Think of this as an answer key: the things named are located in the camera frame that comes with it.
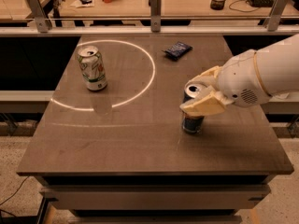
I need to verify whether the dark blue snack packet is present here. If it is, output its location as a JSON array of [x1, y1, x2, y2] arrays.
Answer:
[[164, 42, 192, 61]]

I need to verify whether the white rounded gripper body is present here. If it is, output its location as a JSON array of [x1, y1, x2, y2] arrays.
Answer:
[[218, 49, 271, 107]]

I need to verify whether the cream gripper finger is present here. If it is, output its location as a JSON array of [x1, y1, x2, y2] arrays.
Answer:
[[186, 66, 222, 88], [179, 84, 234, 117]]

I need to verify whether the middle metal rail bracket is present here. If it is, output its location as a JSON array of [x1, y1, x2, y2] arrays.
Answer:
[[149, 0, 162, 32]]

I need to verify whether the right metal rail bracket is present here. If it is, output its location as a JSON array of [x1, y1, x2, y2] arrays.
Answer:
[[263, 0, 288, 32]]

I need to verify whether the black desk cable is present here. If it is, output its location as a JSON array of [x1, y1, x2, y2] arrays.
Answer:
[[228, 0, 261, 13]]

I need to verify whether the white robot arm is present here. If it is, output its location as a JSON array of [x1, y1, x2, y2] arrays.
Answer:
[[180, 35, 299, 117]]

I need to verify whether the black floor cable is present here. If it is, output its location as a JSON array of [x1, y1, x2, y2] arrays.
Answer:
[[0, 175, 31, 224]]

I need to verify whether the blue silver Red Bull can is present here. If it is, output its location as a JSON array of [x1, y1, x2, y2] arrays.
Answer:
[[182, 83, 204, 134]]

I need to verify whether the white green 7up can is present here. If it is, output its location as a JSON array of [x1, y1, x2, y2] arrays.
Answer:
[[78, 46, 107, 91]]

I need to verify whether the left metal rail bracket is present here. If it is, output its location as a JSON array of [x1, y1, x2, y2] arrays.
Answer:
[[26, 0, 52, 33]]

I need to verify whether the metal rail bracket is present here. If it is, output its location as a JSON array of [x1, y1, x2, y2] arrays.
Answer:
[[26, 0, 52, 33], [149, 0, 162, 32], [263, 0, 288, 32]]

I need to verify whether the black mesh cup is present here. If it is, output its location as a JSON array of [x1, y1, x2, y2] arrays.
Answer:
[[210, 0, 226, 10]]

